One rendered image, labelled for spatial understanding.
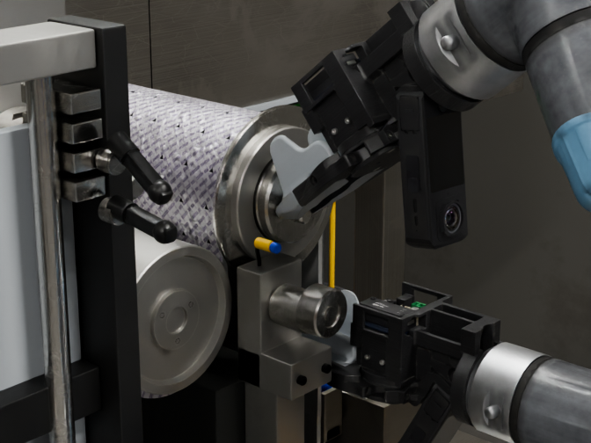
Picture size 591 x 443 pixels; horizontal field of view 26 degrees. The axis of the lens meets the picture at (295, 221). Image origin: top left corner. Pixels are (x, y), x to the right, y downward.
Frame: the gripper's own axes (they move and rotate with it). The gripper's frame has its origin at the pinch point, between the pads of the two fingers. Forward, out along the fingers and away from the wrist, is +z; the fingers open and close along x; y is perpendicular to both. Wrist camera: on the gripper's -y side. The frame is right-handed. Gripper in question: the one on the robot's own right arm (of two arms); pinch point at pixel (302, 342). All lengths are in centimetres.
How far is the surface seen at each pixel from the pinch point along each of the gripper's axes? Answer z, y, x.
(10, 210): -12.6, 24.8, 39.4
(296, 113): -2.7, 22.5, 3.9
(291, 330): -6.1, 5.6, 8.4
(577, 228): 88, -62, -209
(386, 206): 46, -14, -72
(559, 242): 93, -67, -209
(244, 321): -4.4, 7.1, 12.0
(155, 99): 10.7, 22.2, 7.4
